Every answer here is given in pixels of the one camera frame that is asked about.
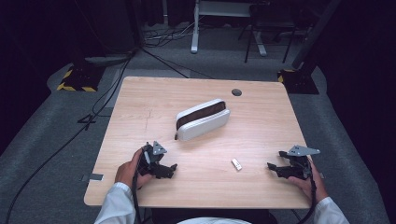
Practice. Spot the black chair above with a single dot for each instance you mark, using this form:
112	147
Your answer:
271	18

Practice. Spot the person's left hand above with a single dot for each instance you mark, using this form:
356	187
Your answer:
126	172

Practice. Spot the small white eraser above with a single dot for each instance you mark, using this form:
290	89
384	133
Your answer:
236	164

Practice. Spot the white desk frame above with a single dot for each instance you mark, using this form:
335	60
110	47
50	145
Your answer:
195	28

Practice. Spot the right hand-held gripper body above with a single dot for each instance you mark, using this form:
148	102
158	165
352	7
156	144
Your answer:
299	161

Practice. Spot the person's white torso clothing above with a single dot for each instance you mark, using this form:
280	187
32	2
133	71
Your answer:
214	221

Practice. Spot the grey floor tape strip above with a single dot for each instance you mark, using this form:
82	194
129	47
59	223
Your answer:
93	177

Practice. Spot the black stand base striped edge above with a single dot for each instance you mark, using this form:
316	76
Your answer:
299	81
81	79

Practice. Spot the round grey table grommet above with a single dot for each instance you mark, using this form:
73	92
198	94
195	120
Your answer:
236	92

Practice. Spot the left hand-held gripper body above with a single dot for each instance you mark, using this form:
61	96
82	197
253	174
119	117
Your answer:
148	161

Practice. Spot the person's right hand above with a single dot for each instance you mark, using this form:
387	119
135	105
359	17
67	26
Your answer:
313	186

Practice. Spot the white pencil case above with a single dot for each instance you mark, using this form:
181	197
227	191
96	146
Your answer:
204	123

